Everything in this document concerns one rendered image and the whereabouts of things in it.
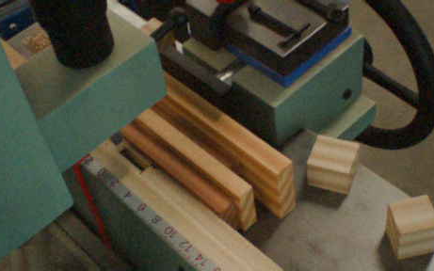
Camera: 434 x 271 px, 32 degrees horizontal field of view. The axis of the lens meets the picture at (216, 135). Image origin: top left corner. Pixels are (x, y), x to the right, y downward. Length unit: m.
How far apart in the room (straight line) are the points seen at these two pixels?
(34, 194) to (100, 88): 0.10
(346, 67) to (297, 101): 0.08
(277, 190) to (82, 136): 0.18
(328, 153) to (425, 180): 1.17
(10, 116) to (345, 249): 0.33
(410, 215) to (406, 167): 1.23
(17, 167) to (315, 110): 0.34
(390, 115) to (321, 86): 1.23
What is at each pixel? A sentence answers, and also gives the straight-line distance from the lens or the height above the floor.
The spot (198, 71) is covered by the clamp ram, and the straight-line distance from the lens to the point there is 0.73.
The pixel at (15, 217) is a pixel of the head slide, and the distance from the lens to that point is 0.61.
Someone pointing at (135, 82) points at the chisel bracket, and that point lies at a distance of 0.66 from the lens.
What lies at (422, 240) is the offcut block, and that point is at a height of 0.92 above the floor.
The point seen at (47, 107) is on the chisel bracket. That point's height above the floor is 1.07.
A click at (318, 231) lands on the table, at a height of 0.90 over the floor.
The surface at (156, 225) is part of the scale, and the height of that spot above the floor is 0.96.
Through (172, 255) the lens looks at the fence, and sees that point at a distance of 0.67.
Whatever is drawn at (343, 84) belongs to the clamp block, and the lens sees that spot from 0.81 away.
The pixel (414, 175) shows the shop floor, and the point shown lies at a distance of 1.89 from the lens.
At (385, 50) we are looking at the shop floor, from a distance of 2.18.
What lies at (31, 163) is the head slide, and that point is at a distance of 0.59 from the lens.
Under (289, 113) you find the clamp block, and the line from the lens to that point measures 0.76.
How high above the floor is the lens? 1.50
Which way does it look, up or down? 49 degrees down
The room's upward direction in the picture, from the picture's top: 11 degrees counter-clockwise
